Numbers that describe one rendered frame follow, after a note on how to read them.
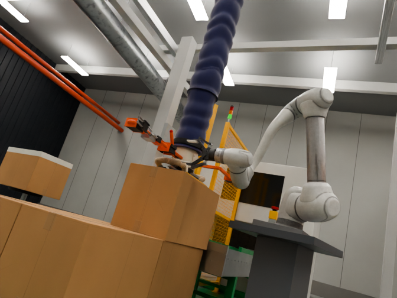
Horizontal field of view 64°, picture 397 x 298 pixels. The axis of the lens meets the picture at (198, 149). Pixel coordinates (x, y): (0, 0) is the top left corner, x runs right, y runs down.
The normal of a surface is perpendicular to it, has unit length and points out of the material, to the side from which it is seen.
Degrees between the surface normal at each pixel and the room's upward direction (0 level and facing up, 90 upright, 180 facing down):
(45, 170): 90
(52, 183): 90
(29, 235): 90
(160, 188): 90
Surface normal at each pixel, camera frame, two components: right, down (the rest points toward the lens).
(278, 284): -0.60, -0.37
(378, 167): -0.31, -0.35
